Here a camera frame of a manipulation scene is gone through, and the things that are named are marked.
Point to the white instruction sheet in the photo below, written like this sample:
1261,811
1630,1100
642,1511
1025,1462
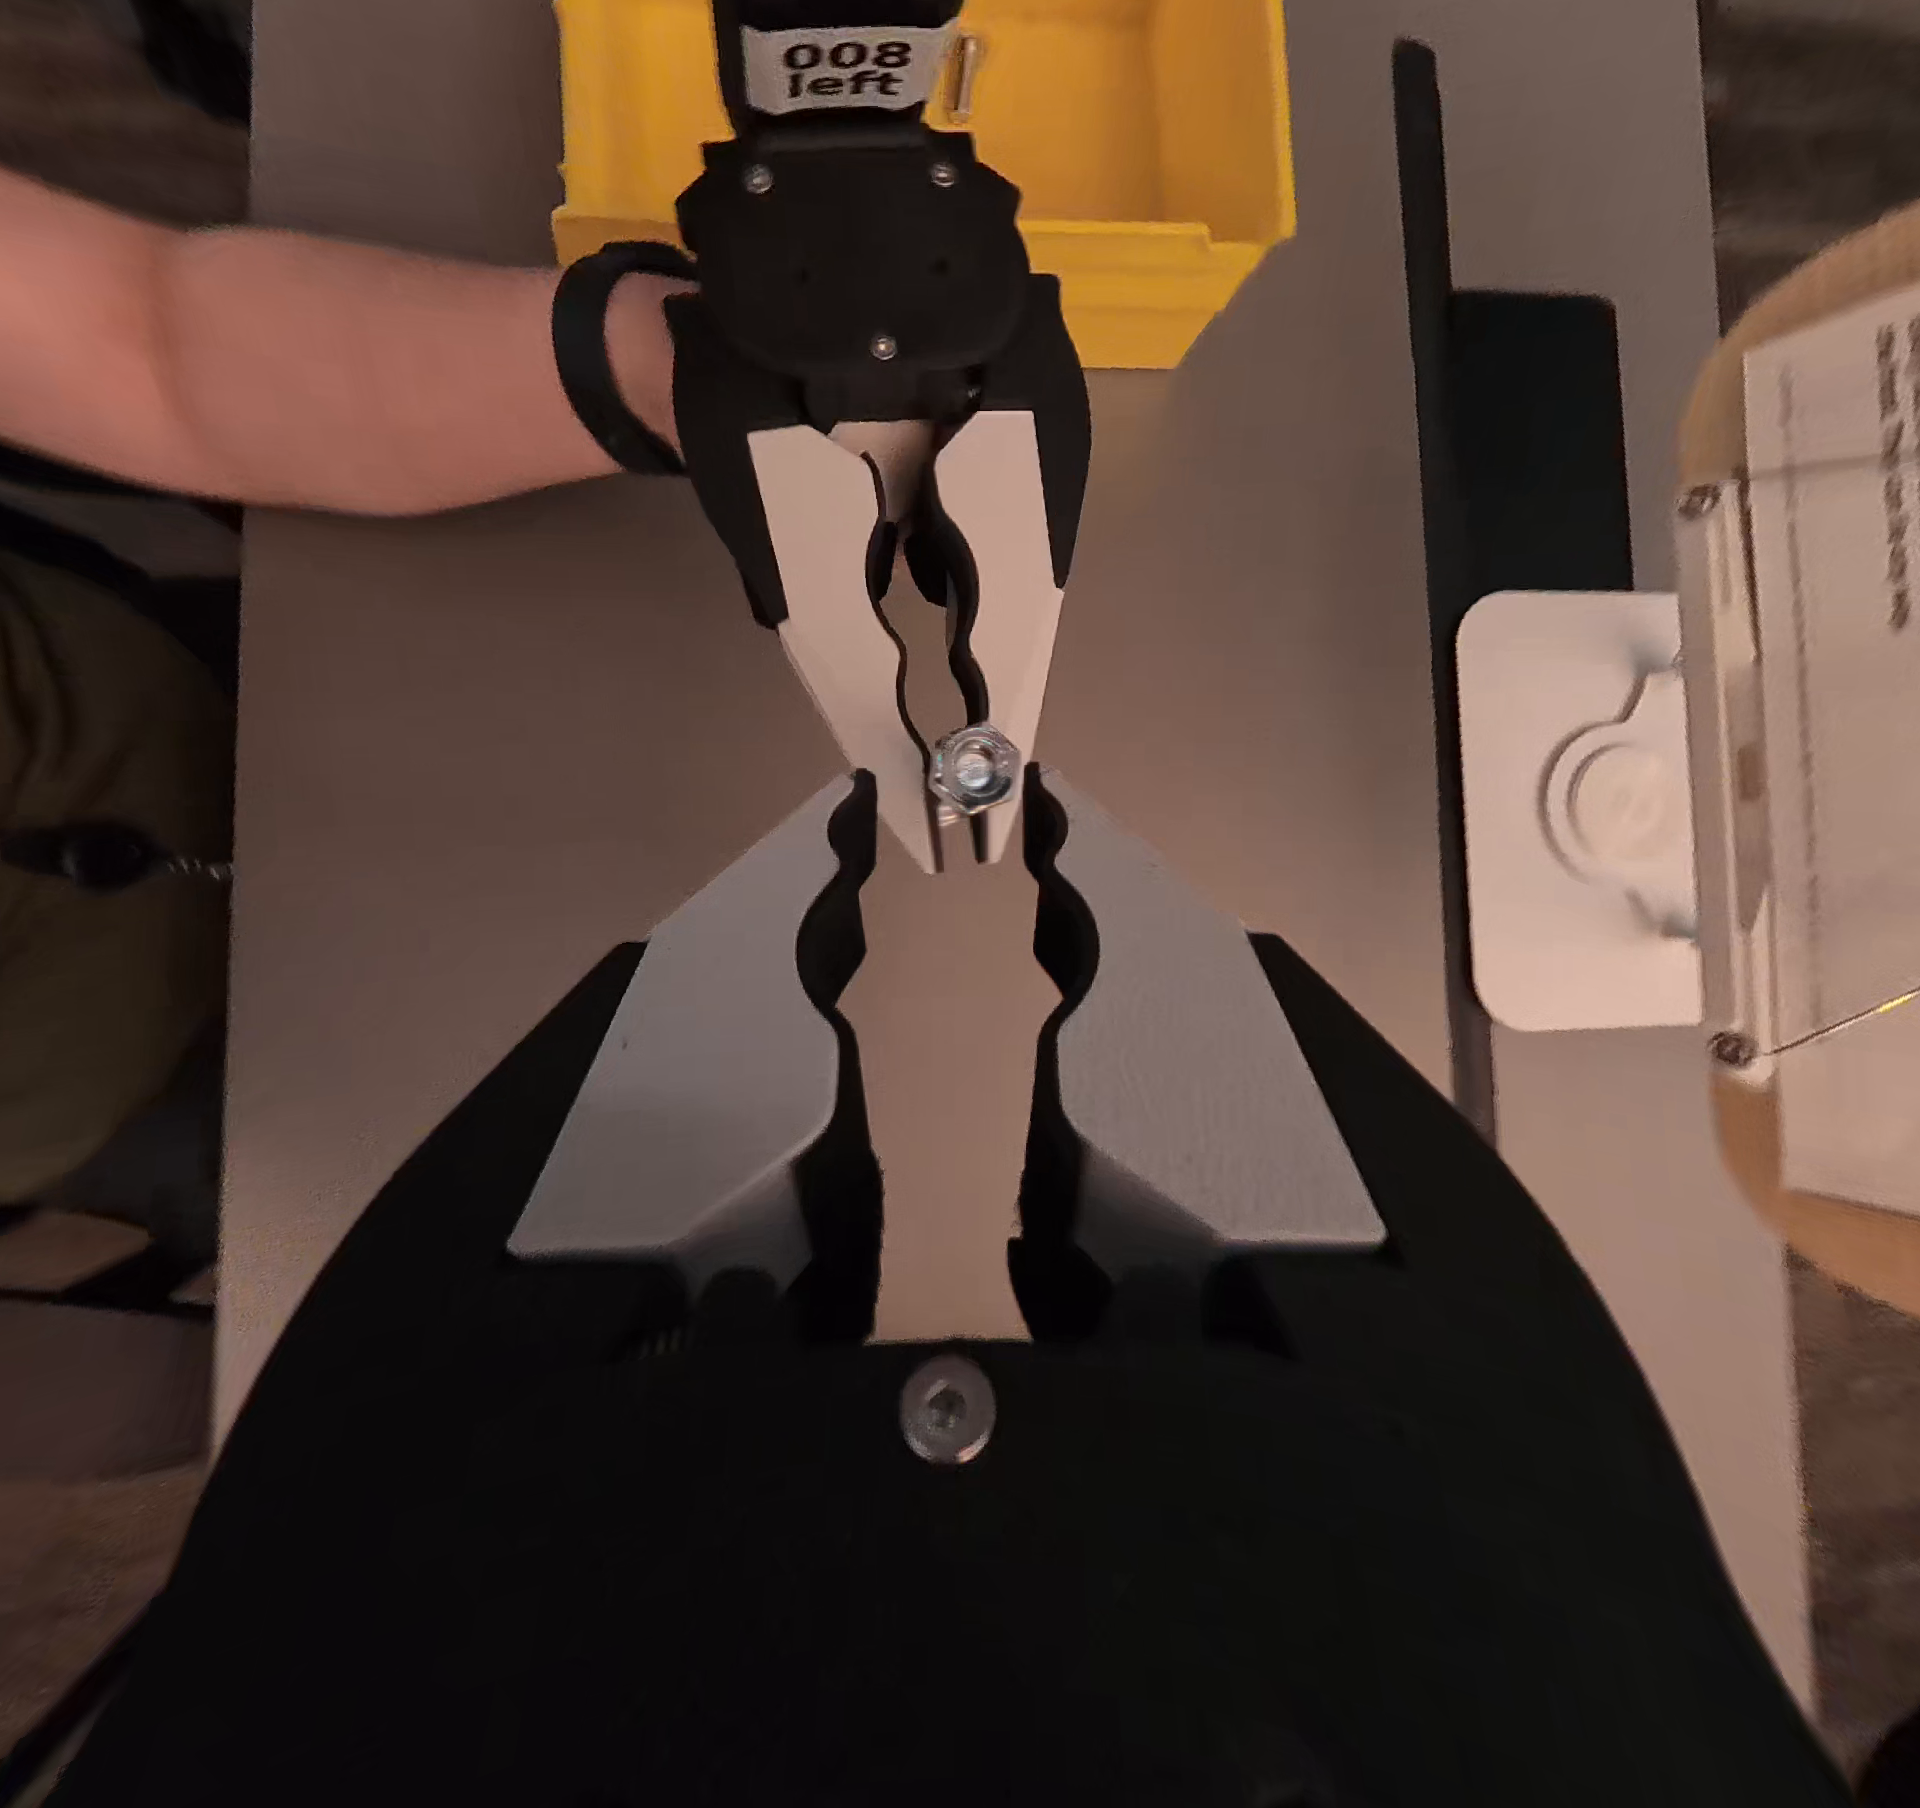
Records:
1845,789

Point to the white page ledge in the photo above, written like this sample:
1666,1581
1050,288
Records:
1725,789

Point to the black table strip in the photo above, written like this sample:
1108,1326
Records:
1419,189

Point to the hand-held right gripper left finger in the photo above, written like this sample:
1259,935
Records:
676,1089

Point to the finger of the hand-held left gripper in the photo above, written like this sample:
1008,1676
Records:
1005,563
816,563

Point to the white stand base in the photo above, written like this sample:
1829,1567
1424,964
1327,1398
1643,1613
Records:
1514,789

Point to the yellow plastic bin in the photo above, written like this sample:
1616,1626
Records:
1170,67

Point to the instruction sheet on wooden board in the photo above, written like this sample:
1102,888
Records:
1861,1262

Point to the person's olive shirt torso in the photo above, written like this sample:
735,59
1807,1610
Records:
90,699

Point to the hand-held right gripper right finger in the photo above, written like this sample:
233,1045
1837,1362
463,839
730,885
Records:
1215,1089

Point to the person's left forearm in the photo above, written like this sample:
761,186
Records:
300,369

